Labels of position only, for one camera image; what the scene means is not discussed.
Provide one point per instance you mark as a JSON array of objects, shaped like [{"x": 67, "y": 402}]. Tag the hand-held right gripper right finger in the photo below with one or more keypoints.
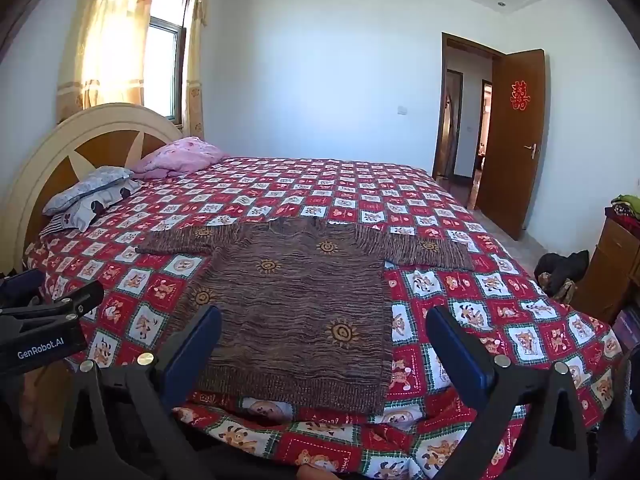
[{"x": 460, "y": 355}]

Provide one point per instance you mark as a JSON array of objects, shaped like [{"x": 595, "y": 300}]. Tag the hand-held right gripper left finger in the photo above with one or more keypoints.
[{"x": 200, "y": 350}]

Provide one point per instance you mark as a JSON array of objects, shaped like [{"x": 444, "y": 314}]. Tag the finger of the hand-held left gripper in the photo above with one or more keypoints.
[
  {"x": 22, "y": 285},
  {"x": 75, "y": 302}
]

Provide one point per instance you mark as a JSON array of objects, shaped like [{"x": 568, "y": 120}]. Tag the brown knitted sweater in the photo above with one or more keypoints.
[{"x": 300, "y": 310}]

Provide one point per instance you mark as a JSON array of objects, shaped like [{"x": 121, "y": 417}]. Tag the pile of clothes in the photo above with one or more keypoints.
[{"x": 627, "y": 205}]

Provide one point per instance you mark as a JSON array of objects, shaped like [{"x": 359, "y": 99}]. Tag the red checkered printed bedspread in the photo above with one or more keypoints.
[{"x": 500, "y": 310}]

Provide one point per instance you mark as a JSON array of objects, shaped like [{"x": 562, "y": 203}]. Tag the striped pillow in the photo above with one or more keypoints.
[{"x": 55, "y": 224}]

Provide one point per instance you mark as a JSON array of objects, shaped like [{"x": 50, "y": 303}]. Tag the white pillow with dark print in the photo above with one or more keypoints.
[{"x": 100, "y": 205}]

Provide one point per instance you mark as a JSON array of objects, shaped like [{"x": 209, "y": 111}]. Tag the cream wooden headboard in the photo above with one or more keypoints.
[{"x": 30, "y": 175}]

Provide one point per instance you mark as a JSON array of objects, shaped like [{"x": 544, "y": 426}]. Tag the grey floral pillow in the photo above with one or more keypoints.
[{"x": 85, "y": 187}]

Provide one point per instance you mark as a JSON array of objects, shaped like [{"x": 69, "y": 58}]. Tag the black bag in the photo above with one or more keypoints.
[{"x": 560, "y": 267}]

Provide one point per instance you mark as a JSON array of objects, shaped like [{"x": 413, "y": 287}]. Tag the brown wooden door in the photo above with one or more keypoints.
[{"x": 510, "y": 185}]

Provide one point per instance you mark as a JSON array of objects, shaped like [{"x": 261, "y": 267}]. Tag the wooden cabinet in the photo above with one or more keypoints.
[{"x": 610, "y": 260}]

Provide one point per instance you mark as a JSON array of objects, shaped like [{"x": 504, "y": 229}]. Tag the pink quilt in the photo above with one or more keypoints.
[{"x": 180, "y": 157}]

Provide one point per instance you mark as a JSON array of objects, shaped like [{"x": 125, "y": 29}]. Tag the hallway wooden door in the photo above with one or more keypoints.
[{"x": 452, "y": 125}]

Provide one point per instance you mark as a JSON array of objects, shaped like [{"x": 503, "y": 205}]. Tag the window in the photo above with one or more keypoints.
[{"x": 162, "y": 60}]

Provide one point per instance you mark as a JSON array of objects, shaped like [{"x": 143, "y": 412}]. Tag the wide yellow curtain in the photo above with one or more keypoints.
[{"x": 110, "y": 35}]

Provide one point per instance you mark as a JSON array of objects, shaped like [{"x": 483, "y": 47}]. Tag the red paper door decoration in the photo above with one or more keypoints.
[{"x": 520, "y": 95}]

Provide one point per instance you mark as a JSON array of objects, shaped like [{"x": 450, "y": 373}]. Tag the narrow yellow curtain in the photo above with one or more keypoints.
[{"x": 194, "y": 60}]

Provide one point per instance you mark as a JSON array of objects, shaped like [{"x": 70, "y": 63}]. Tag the brown door frame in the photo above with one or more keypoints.
[{"x": 442, "y": 110}]

